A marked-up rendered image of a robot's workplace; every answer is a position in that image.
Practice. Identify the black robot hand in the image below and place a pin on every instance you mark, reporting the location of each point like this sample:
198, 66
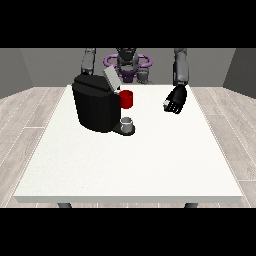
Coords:
178, 96

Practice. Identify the small grey coffee pod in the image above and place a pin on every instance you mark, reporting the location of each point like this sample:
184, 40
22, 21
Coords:
166, 105

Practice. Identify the red pod holder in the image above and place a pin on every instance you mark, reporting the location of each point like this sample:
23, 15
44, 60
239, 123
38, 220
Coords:
126, 99

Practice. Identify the pale grey machine lid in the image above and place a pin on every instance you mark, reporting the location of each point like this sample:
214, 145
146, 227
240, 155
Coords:
112, 77

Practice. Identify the black coffee machine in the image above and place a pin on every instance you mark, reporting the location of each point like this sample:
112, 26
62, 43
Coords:
95, 105

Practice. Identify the small grey cup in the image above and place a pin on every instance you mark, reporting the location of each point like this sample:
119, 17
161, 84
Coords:
127, 124

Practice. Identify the grey robot trunk purple rings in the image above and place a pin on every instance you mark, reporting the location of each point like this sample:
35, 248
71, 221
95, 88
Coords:
127, 68

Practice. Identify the dark table leg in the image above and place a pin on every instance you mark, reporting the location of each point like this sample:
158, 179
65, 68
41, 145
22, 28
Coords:
64, 205
191, 205

